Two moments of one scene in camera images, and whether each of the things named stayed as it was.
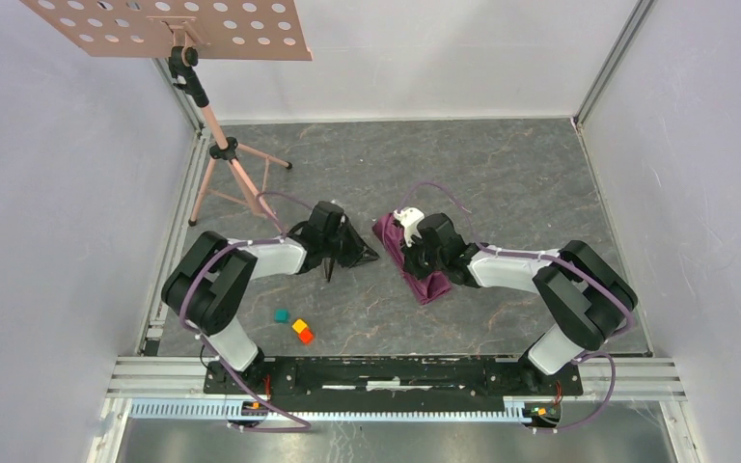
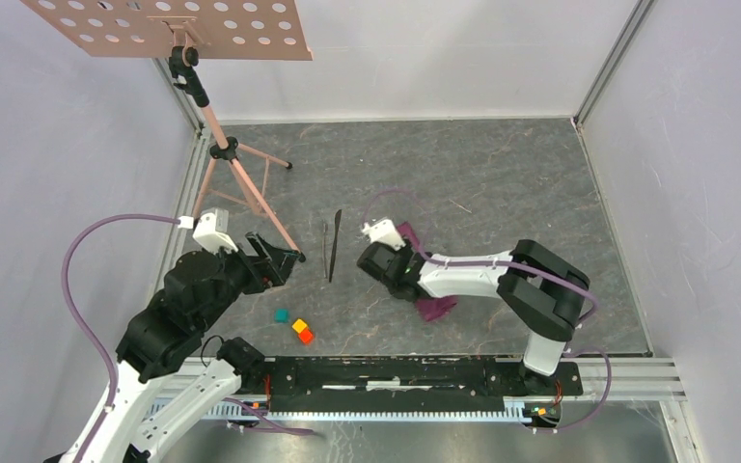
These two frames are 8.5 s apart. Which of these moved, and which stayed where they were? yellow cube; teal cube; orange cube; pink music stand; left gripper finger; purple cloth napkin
Moved: left gripper finger; purple cloth napkin
Stayed: teal cube; yellow cube; pink music stand; orange cube
